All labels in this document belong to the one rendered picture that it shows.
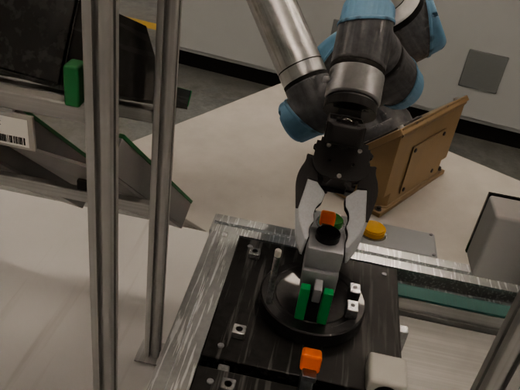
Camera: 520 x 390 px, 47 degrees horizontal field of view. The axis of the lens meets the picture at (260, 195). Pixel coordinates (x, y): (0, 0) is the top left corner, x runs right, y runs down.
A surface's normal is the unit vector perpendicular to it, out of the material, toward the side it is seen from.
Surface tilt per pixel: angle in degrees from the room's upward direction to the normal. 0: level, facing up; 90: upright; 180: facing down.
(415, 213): 0
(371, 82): 52
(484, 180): 0
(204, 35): 90
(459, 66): 90
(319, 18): 90
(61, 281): 0
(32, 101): 90
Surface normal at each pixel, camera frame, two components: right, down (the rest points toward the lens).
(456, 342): 0.13, -0.83
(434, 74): -0.30, 0.48
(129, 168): 0.94, 0.29
